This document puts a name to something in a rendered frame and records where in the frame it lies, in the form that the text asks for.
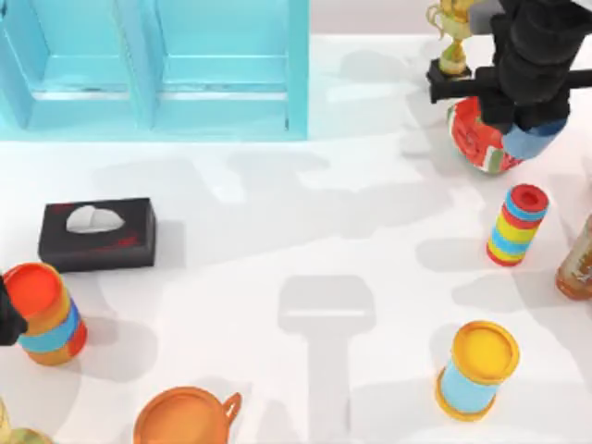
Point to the stack of coloured rings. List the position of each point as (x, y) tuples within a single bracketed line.
[(515, 231)]

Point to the gold trophy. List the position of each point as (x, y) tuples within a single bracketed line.
[(18, 435), (455, 51)]

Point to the black tissue box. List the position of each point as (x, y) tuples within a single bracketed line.
[(111, 250)]

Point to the white tissue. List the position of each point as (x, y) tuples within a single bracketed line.
[(92, 219)]

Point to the yellow and blue can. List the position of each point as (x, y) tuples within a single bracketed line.
[(472, 384)]

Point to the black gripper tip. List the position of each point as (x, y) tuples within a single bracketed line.
[(9, 319)]

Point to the orange bottle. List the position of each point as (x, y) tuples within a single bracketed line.
[(578, 268)]

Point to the orange cup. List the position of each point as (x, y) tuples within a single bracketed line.
[(185, 418)]

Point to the orange and blue can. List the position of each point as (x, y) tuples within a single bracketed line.
[(51, 333)]

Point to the light blue rack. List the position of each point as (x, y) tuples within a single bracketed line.
[(148, 69)]

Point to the red green white can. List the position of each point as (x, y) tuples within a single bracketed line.
[(476, 143)]

